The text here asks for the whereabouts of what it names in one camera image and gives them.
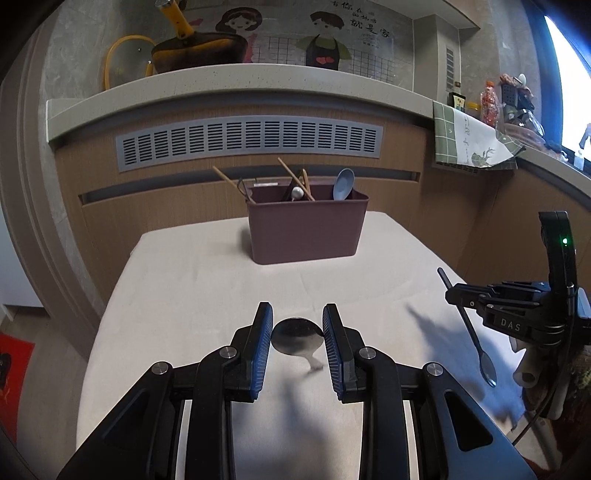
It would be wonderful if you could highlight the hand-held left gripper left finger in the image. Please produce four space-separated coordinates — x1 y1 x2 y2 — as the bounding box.
55 302 274 480

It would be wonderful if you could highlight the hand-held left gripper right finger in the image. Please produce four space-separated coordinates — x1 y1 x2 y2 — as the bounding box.
322 303 539 480

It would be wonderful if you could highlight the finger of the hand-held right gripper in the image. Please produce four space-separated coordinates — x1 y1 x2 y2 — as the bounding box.
455 281 552 303
444 287 497 319

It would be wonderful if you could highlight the large steel spoon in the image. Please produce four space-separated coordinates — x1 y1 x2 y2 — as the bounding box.
271 318 325 373

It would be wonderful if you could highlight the small black handled spoon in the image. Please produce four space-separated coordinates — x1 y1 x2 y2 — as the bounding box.
436 268 498 388

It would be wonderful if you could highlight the mauve plastic utensil holder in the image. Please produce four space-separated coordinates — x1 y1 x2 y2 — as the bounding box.
247 182 370 266

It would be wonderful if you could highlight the person's right forearm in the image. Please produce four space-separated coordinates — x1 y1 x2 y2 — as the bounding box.
551 342 591 422

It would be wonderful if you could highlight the person's right hand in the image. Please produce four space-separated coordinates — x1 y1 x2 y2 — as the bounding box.
509 333 542 390

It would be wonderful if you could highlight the white tablecloth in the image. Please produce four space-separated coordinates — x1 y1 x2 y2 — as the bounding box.
76 210 557 480

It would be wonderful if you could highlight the pink dish basket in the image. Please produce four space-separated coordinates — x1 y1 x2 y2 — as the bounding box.
501 121 546 149

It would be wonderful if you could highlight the green checked towel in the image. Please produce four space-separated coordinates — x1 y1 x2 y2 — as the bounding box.
431 100 527 174

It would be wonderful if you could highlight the light wooden chopstick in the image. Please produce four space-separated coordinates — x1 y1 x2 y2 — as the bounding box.
277 157 317 202
212 167 256 204

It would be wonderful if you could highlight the window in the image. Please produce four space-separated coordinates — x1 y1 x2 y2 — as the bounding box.
531 0 591 172

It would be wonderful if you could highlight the bottle with orange cap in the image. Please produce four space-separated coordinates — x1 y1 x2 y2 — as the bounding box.
480 82 502 126

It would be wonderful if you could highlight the grey vent grille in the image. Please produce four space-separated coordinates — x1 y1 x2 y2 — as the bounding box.
115 115 385 174

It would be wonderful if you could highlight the red floor mat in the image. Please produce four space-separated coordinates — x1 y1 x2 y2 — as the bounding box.
0 333 36 403

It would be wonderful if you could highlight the grey stone counter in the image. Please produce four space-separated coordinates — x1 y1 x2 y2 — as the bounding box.
46 64 438 145

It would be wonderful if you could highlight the grey range hood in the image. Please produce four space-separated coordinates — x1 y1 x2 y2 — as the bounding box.
416 0 482 29

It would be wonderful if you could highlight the glass lid with yellow rim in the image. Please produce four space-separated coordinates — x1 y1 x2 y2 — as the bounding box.
102 37 158 91

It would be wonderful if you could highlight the black cable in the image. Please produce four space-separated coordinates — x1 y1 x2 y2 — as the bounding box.
516 286 579 445

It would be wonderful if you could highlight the small wall vent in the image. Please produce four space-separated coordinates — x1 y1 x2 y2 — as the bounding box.
444 46 458 91

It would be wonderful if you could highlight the dark pan with yellow handle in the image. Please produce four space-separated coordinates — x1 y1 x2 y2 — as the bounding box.
151 0 248 75

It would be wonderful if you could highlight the cartoon wall poster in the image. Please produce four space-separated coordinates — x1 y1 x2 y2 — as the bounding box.
185 0 414 89

